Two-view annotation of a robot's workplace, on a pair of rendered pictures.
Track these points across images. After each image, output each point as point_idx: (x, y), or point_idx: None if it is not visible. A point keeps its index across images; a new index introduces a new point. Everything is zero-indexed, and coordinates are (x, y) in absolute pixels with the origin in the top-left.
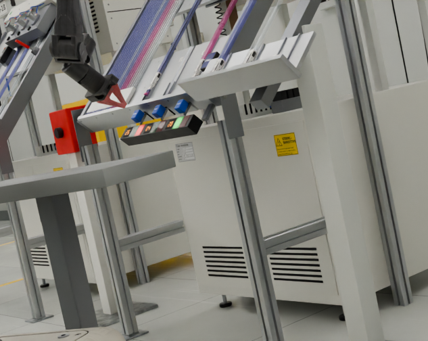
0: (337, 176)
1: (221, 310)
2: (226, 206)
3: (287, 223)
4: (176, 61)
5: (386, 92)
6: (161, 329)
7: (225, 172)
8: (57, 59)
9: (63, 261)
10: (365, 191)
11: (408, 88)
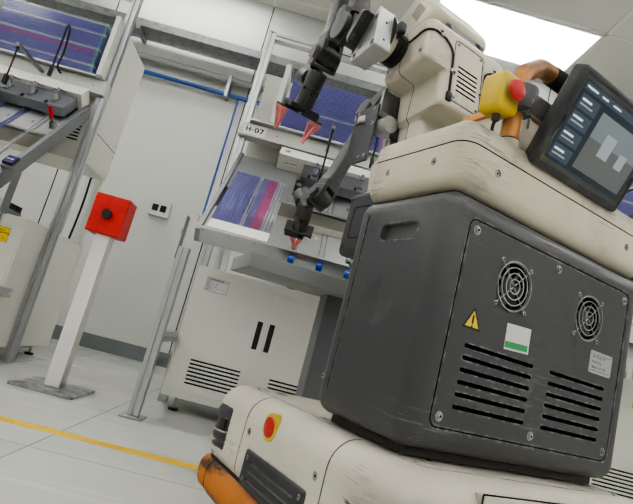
0: None
1: (178, 413)
2: (241, 338)
3: (299, 368)
4: (311, 237)
5: None
6: (152, 417)
7: (255, 316)
8: (309, 198)
9: (328, 353)
10: None
11: None
